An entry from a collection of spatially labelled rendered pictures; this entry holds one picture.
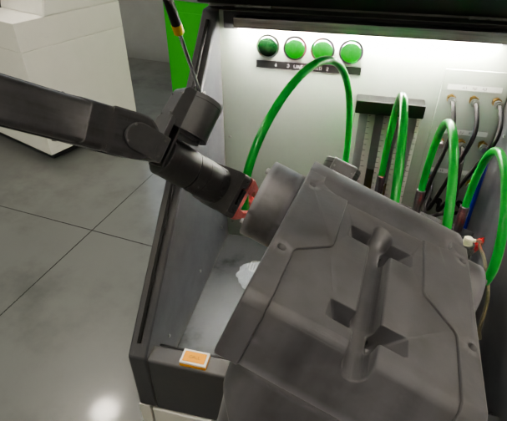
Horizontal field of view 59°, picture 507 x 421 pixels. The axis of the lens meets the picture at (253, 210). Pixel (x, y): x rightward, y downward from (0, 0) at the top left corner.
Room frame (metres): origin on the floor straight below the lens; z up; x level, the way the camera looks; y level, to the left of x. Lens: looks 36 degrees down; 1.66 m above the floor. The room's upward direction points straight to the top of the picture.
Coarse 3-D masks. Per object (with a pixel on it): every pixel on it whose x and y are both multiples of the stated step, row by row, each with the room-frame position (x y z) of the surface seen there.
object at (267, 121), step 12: (312, 60) 0.74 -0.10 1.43; (324, 60) 0.75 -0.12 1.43; (336, 60) 0.79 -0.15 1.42; (300, 72) 0.70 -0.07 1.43; (288, 84) 0.68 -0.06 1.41; (348, 84) 0.84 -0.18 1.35; (288, 96) 0.67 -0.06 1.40; (348, 96) 0.86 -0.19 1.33; (276, 108) 0.64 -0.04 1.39; (348, 108) 0.86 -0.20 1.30; (264, 120) 0.63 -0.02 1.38; (348, 120) 0.87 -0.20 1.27; (264, 132) 0.62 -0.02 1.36; (348, 132) 0.87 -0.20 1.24; (252, 144) 0.61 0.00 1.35; (348, 144) 0.88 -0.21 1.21; (252, 156) 0.60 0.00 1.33; (348, 156) 0.88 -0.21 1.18; (252, 168) 0.59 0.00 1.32
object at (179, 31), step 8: (168, 0) 0.79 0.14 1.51; (168, 8) 0.80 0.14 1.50; (176, 8) 0.81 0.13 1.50; (168, 16) 0.81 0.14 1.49; (176, 16) 0.81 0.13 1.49; (176, 24) 0.81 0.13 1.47; (176, 32) 0.82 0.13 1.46; (184, 32) 0.83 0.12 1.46; (184, 40) 0.84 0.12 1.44; (184, 48) 0.84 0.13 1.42; (192, 64) 0.86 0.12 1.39; (192, 72) 0.86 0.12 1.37
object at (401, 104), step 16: (400, 96) 0.71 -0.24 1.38; (400, 112) 0.66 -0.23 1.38; (400, 128) 0.63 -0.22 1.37; (384, 144) 0.82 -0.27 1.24; (400, 144) 0.60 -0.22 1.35; (384, 160) 0.82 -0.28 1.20; (400, 160) 0.58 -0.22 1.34; (384, 176) 0.82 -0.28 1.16; (400, 176) 0.56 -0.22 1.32; (400, 192) 0.55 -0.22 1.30
